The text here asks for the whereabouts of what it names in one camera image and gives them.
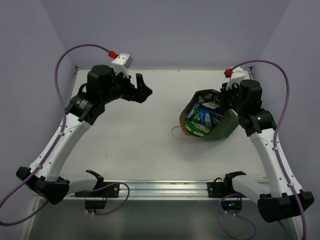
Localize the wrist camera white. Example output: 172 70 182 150
224 67 246 91
111 53 133 78

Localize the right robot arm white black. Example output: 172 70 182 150
220 79 315 223

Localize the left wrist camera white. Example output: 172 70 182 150
111 53 133 78

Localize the blue Kettle crisps bag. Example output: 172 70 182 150
199 101 225 129

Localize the green mint snack packet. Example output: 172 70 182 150
185 119 211 137

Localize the aluminium front rail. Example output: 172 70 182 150
32 180 271 201

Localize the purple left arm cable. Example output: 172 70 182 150
0 43 118 224

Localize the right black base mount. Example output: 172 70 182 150
206 171 246 214

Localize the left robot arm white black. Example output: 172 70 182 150
16 65 153 205

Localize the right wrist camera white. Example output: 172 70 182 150
224 67 246 91

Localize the green paper bag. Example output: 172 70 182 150
178 89 239 141

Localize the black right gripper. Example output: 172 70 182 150
219 80 246 115

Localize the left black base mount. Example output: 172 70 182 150
73 170 127 216

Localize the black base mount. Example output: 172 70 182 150
206 171 246 214
73 170 127 216

